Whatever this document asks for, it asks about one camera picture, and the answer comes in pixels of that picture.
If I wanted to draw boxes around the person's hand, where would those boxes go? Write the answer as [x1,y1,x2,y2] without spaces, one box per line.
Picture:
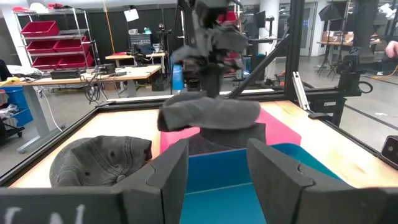
[384,40,398,59]

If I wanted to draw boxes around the black studio light stand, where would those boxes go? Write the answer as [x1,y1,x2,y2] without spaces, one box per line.
[317,2,343,75]

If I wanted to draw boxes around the blue storage crate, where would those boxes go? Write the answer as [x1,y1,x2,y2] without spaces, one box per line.
[0,86,34,128]

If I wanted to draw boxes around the dark gray hat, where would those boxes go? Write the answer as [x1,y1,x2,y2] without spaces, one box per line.
[188,123,267,156]

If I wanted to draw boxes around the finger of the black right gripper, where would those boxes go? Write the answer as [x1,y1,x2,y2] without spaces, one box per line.
[198,63,213,97]
[211,63,225,98]

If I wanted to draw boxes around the white paper sheet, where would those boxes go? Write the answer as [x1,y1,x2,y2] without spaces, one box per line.
[124,8,140,22]

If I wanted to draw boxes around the pink plastic bin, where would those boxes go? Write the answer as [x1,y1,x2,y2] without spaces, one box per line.
[160,107,302,156]

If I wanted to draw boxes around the gray washed baseball cap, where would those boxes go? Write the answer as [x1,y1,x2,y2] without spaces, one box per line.
[49,135,153,188]

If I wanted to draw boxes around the metal wire shelf rack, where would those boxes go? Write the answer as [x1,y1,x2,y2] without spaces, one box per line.
[14,7,96,72]

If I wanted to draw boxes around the black camera mount with ring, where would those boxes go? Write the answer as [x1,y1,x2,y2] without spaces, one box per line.
[336,46,374,98]

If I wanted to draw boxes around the silver aluminium bar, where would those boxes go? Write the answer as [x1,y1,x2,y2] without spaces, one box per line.
[292,71,311,111]

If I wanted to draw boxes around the orange hanging strap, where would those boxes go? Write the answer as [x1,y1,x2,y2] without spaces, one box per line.
[102,0,116,55]

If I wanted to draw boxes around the black rig frame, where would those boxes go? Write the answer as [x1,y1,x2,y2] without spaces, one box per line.
[0,0,398,187]

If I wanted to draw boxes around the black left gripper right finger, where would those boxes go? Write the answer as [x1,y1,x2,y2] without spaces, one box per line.
[246,138,356,224]

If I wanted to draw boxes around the small wooden table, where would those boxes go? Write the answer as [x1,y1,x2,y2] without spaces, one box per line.
[104,52,167,74]

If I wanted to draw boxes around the black flat device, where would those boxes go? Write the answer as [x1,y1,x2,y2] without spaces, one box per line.
[49,70,82,80]

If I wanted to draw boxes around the long wooden desk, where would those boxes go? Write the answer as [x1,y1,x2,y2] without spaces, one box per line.
[0,64,162,154]

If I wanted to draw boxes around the blue standing panel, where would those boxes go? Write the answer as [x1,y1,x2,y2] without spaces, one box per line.
[172,64,185,91]

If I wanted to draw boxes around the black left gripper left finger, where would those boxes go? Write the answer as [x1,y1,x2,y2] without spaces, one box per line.
[111,138,190,224]

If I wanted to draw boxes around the gray knit beanie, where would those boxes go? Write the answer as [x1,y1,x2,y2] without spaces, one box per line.
[157,91,261,132]

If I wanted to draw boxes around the tangled black cables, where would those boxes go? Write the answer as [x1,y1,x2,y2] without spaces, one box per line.
[80,70,109,105]

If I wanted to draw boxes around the blue plastic bin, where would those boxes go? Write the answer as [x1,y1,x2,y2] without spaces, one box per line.
[179,142,345,224]

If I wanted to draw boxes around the red storage bin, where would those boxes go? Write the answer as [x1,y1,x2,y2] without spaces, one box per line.
[54,36,88,53]
[26,40,58,54]
[58,52,95,68]
[21,21,60,37]
[32,55,63,70]

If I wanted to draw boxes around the black table-level camera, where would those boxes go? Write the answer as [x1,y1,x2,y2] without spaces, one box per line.
[381,135,398,170]

